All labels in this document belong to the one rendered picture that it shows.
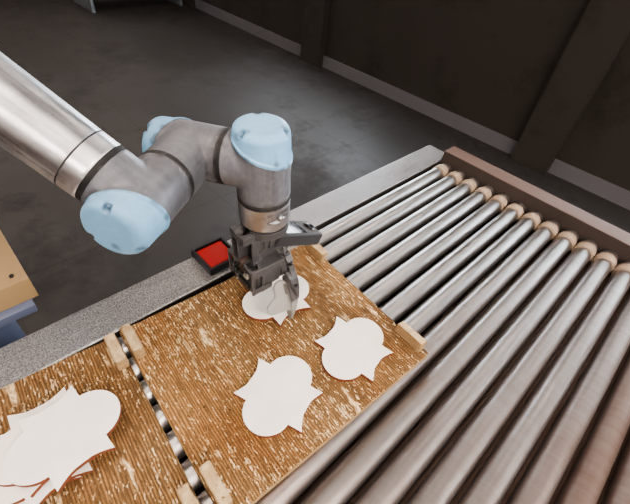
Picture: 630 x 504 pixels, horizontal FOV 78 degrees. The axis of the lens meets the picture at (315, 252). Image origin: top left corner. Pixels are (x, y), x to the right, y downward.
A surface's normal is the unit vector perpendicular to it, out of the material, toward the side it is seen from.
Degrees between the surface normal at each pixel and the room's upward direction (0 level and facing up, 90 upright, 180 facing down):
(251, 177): 92
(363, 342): 0
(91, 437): 0
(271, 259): 3
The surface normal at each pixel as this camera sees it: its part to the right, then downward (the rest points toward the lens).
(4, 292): 0.69, 0.55
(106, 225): -0.24, 0.66
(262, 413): 0.11, -0.72
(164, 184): 0.79, -0.29
